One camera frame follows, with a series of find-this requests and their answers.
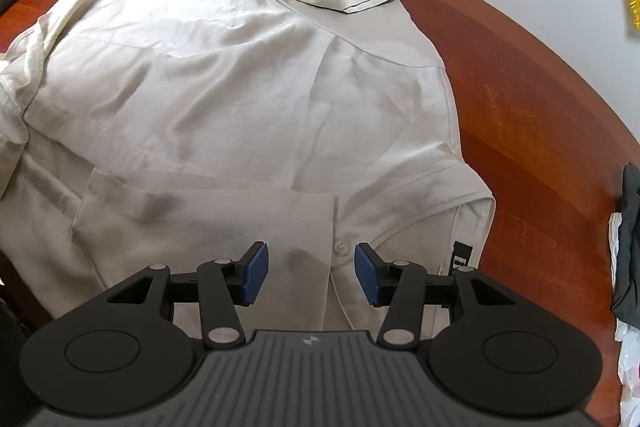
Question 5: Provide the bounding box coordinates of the beige short-sleeved shirt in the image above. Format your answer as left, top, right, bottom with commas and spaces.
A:
0, 0, 497, 338

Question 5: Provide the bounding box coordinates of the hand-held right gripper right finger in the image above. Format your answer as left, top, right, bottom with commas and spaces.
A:
354, 243, 518, 349

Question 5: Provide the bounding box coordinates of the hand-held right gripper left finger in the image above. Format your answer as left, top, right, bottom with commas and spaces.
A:
102, 241, 271, 349

